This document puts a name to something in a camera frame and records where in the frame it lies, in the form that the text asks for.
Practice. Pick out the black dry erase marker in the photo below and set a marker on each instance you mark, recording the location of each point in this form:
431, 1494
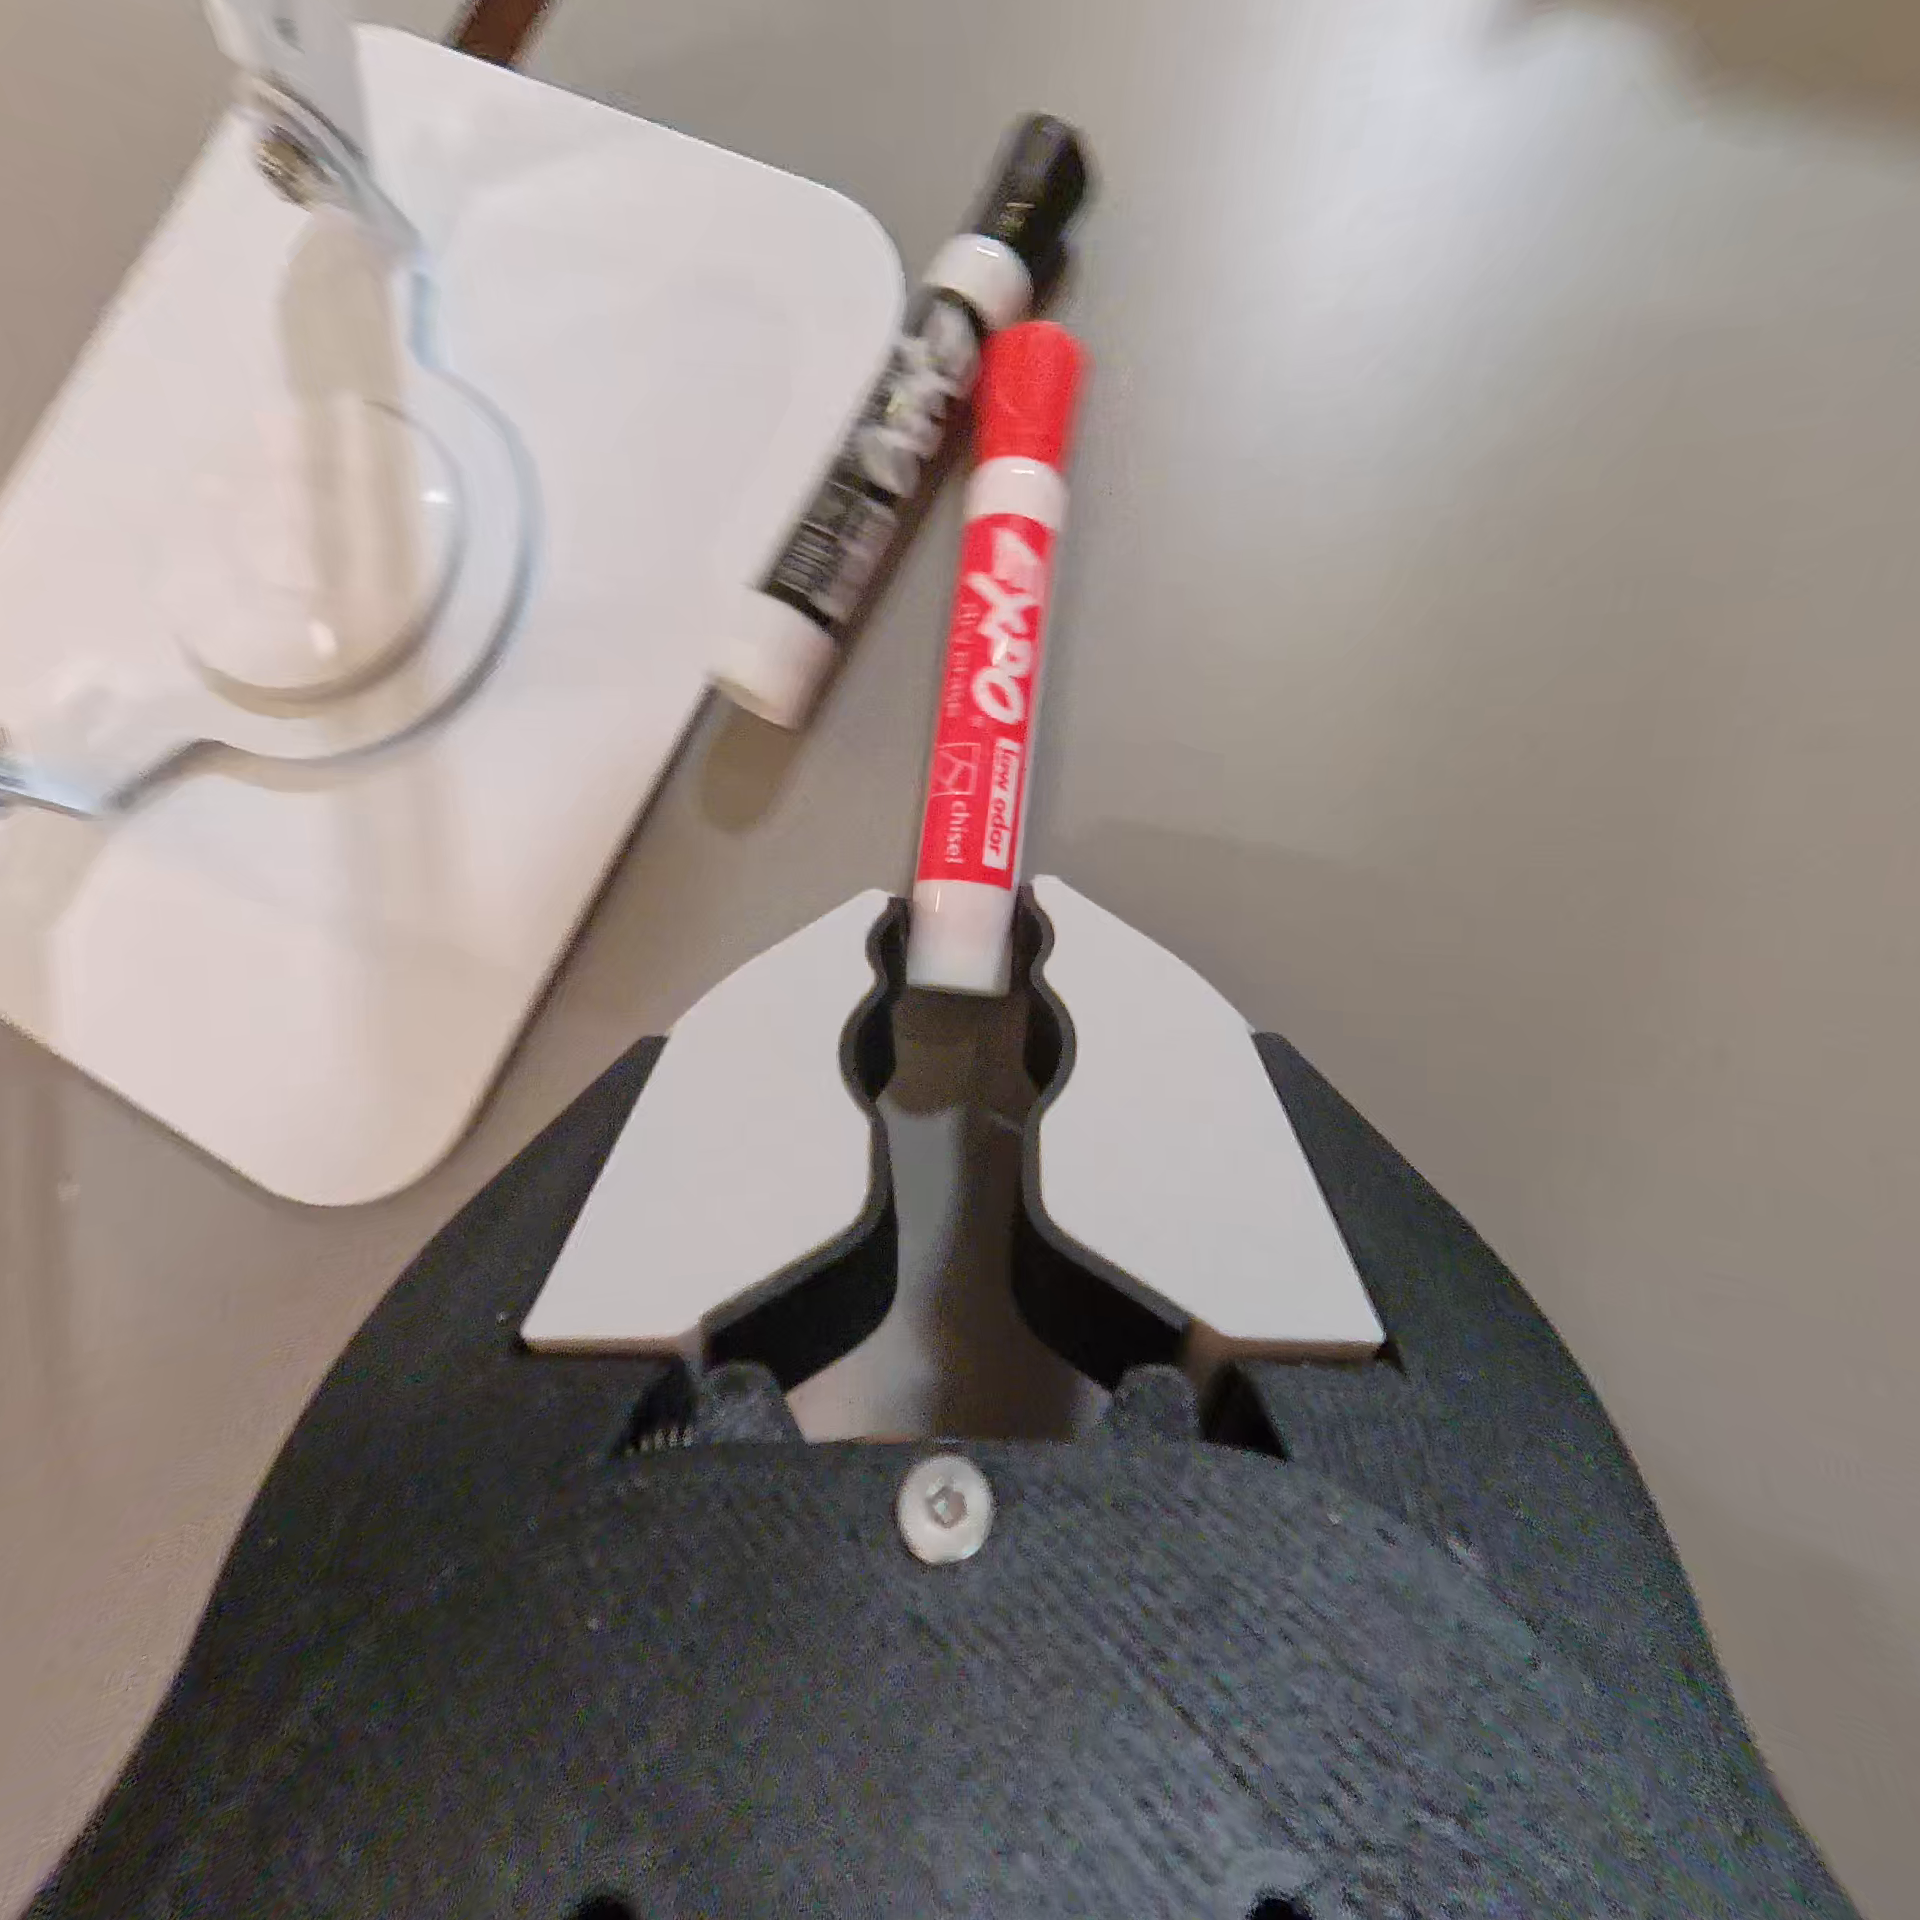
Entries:
902, 421

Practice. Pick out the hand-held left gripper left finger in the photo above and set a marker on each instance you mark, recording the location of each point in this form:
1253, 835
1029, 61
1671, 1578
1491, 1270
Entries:
720, 1171

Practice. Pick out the red dry erase marker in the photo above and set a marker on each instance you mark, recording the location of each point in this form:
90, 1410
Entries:
991, 675

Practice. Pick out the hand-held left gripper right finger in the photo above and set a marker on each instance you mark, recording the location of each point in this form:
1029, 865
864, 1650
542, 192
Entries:
1201, 1171

